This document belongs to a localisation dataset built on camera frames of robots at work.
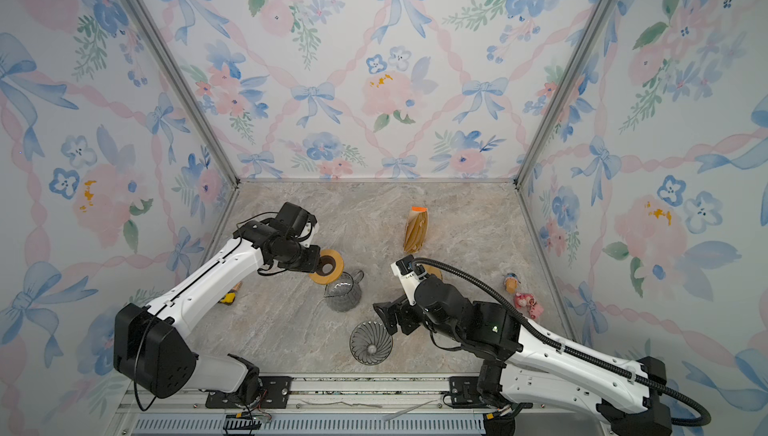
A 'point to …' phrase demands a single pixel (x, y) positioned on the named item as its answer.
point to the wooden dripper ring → (331, 267)
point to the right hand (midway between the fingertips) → (388, 296)
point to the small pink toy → (528, 301)
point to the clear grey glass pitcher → (344, 294)
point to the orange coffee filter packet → (416, 229)
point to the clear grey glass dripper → (371, 343)
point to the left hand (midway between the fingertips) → (318, 261)
